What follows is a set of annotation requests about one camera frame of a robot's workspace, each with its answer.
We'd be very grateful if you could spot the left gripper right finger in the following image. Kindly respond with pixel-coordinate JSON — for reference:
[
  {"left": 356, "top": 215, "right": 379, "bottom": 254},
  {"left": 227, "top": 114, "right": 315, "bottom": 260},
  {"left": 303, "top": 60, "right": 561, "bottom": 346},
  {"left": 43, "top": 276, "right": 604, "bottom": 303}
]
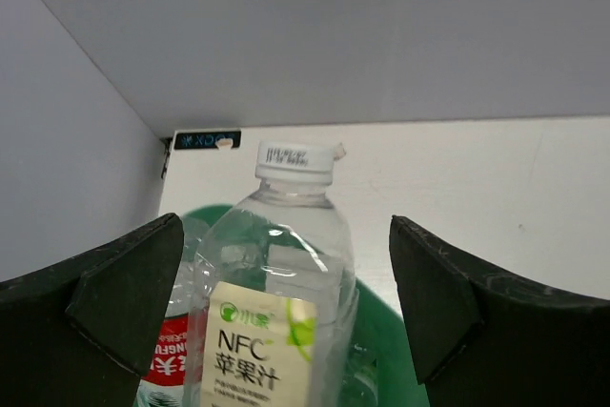
[{"left": 389, "top": 216, "right": 609, "bottom": 406}]

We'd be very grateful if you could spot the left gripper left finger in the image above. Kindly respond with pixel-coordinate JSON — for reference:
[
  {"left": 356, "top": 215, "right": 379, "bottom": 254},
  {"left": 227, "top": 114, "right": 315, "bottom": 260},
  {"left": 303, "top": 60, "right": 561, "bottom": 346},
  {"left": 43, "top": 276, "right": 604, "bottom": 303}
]
[{"left": 1, "top": 214, "right": 184, "bottom": 406}]

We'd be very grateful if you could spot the large red label bottle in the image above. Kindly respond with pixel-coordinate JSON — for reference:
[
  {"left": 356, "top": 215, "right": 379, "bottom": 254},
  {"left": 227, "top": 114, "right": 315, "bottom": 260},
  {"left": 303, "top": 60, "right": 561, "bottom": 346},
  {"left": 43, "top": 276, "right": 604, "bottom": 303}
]
[{"left": 134, "top": 215, "right": 209, "bottom": 406}]

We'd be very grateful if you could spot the large clear bottle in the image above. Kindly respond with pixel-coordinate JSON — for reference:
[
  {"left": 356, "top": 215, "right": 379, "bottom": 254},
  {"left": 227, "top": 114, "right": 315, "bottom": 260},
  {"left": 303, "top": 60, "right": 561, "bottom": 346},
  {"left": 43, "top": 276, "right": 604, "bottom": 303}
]
[{"left": 183, "top": 141, "right": 358, "bottom": 406}]

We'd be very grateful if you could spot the green plastic bin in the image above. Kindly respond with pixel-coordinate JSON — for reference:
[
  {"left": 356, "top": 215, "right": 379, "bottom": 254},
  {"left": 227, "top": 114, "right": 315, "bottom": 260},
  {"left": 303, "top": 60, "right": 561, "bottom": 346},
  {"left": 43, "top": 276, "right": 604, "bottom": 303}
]
[{"left": 193, "top": 205, "right": 428, "bottom": 406}]

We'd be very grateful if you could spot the black table logo sticker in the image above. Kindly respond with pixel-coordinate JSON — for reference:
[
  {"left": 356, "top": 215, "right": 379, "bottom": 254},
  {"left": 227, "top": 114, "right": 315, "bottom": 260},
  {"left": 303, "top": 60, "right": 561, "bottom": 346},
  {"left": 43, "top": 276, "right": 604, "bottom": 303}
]
[{"left": 173, "top": 130, "right": 242, "bottom": 151}]

